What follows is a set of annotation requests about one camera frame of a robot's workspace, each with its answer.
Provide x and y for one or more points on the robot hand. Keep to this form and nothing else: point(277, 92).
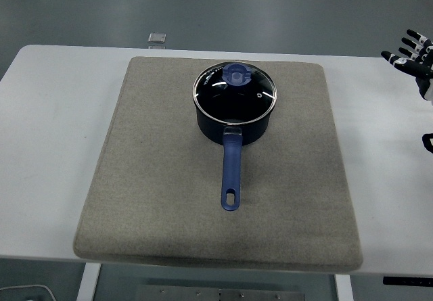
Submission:
point(417, 67)

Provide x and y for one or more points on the glass pot lid blue knob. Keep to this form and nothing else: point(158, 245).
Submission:
point(233, 101)

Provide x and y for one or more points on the black table control panel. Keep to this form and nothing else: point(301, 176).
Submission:
point(409, 280)

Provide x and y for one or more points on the white table leg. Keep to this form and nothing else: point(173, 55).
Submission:
point(344, 289)
point(87, 284)

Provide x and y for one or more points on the small silver floor plate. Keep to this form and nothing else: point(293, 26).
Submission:
point(157, 37)

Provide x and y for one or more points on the beige fabric mat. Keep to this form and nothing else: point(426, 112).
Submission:
point(152, 179)

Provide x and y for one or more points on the grey metal plate with screws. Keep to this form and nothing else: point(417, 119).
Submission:
point(186, 296)

